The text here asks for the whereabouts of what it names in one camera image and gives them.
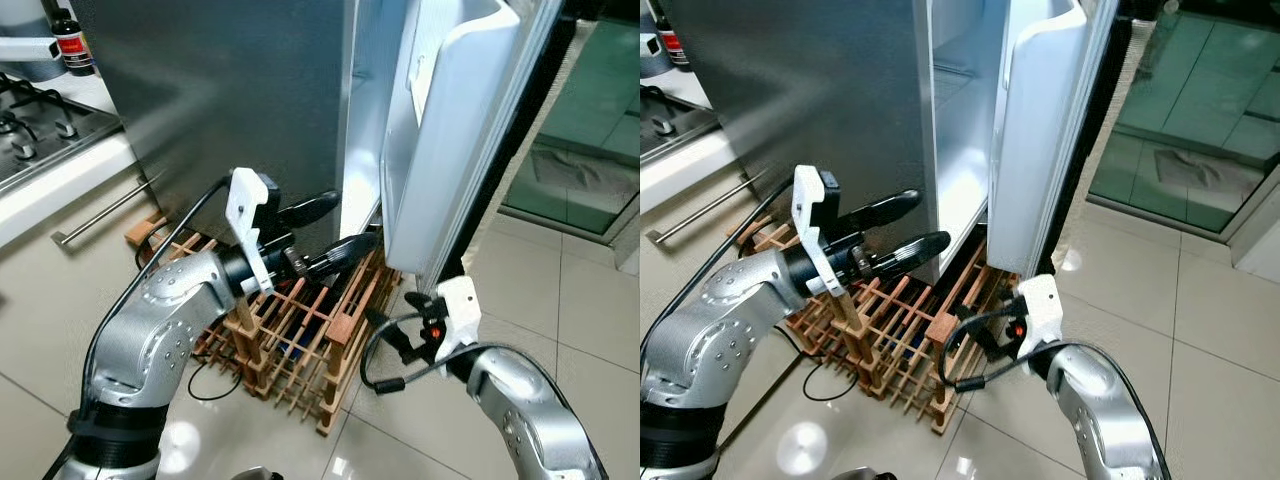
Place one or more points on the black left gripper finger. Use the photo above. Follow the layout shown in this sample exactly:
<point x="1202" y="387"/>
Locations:
<point x="912" y="253"/>
<point x="342" y="253"/>
<point x="312" y="208"/>
<point x="885" y="208"/>

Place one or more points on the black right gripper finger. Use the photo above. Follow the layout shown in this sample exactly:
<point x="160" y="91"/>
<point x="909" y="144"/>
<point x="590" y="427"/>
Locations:
<point x="973" y="323"/>
<point x="404" y="355"/>
<point x="386" y="325"/>
<point x="990" y="354"/>

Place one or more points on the white lined fridge door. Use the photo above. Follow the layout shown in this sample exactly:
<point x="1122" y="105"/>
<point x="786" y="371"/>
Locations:
<point x="450" y="140"/>
<point x="1045" y="140"/>

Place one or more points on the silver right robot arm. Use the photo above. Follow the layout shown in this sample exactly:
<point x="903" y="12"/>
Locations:
<point x="1100" y="410"/>
<point x="530" y="410"/>

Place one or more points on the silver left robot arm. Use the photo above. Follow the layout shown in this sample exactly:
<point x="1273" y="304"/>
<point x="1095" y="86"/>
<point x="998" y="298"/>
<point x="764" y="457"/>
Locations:
<point x="150" y="340"/>
<point x="720" y="340"/>

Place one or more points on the stainless steel fridge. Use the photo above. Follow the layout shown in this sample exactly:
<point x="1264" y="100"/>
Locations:
<point x="220" y="100"/>
<point x="800" y="100"/>

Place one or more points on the wooden lattice wine rack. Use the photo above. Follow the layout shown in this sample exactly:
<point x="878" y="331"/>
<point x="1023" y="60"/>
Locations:
<point x="300" y="340"/>
<point x="900" y="345"/>

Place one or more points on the white kitchen counter cabinet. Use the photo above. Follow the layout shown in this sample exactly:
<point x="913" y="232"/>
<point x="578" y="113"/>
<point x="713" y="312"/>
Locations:
<point x="680" y="175"/>
<point x="60" y="190"/>

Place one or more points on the black gas hob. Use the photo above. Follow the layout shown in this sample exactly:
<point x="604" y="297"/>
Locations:
<point x="45" y="130"/>
<point x="675" y="125"/>

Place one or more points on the dark bottle red label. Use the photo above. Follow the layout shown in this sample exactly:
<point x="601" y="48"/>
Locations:
<point x="673" y="40"/>
<point x="72" y="45"/>

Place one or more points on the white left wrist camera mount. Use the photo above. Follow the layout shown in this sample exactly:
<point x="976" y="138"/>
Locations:
<point x="245" y="225"/>
<point x="812" y="225"/>

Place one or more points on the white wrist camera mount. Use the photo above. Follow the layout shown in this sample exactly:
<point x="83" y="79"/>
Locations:
<point x="812" y="225"/>
<point x="1042" y="305"/>
<point x="460" y="310"/>
<point x="245" y="225"/>

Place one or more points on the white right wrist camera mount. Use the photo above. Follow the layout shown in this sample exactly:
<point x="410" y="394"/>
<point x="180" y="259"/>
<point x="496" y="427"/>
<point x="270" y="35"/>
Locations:
<point x="460" y="310"/>
<point x="1042" y="305"/>

